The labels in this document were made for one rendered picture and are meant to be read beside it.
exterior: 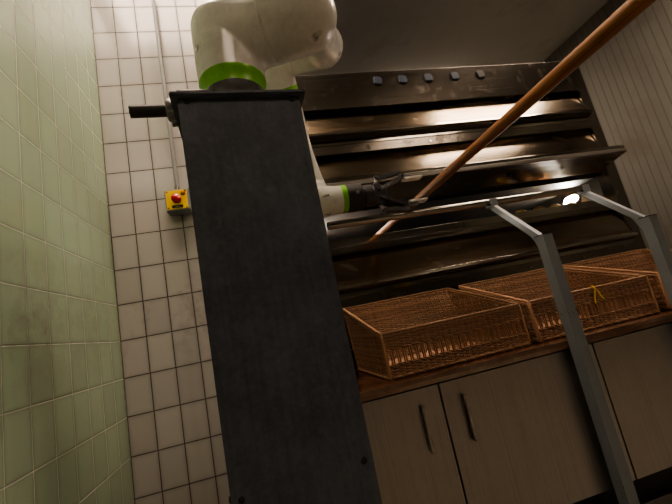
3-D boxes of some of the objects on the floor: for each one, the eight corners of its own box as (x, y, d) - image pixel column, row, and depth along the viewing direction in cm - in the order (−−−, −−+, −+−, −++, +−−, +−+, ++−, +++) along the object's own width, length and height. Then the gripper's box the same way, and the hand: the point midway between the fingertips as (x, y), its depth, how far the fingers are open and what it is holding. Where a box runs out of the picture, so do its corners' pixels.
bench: (272, 544, 144) (250, 393, 155) (721, 395, 196) (681, 290, 207) (275, 669, 90) (240, 424, 101) (893, 418, 142) (826, 274, 153)
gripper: (352, 173, 129) (412, 166, 134) (365, 228, 125) (426, 219, 130) (358, 163, 122) (420, 156, 127) (371, 221, 118) (435, 212, 123)
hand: (416, 189), depth 128 cm, fingers open, 8 cm apart
